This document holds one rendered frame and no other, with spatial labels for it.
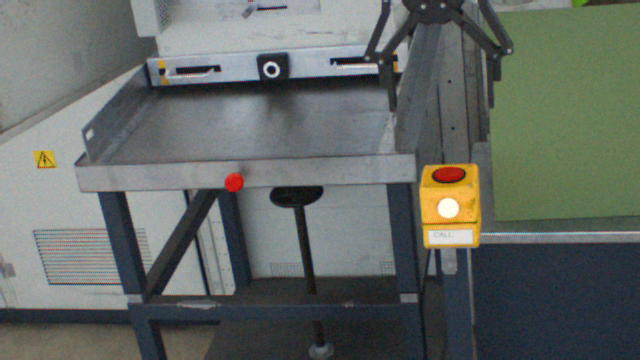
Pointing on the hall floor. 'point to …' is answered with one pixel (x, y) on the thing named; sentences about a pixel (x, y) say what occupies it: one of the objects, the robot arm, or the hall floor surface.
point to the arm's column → (557, 301)
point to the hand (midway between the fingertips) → (441, 99)
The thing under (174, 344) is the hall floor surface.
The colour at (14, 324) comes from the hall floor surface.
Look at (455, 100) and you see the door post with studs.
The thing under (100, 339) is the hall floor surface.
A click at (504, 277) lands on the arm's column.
